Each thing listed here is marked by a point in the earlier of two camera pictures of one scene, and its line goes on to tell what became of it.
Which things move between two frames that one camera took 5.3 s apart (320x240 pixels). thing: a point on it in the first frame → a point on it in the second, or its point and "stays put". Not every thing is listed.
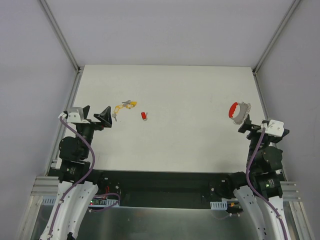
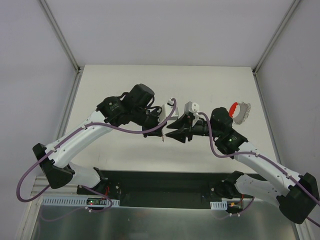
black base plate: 161,189 stays put
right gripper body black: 253,130 → 188,127
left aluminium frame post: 77,68 stays put
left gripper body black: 92,124 → 152,129
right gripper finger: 248,126 → 181,123
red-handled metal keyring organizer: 245,109 stays put
